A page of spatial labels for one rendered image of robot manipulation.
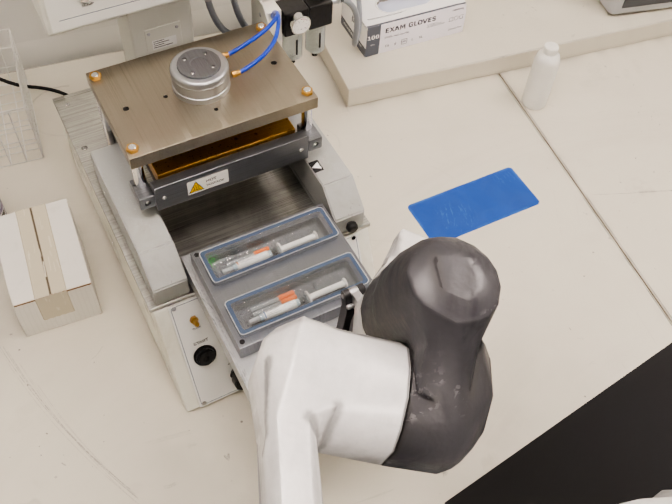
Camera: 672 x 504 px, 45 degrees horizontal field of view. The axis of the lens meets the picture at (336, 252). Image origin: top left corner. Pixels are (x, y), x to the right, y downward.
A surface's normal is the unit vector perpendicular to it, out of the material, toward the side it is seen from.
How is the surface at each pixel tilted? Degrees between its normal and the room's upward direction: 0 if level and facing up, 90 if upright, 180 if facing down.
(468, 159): 0
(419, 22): 87
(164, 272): 40
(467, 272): 13
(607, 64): 0
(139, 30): 90
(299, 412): 22
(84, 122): 0
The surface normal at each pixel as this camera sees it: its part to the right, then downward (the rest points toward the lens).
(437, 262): 0.26, -0.42
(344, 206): 0.34, 0.02
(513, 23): 0.04, -0.59
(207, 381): 0.44, 0.41
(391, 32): 0.40, 0.75
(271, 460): -0.77, -0.36
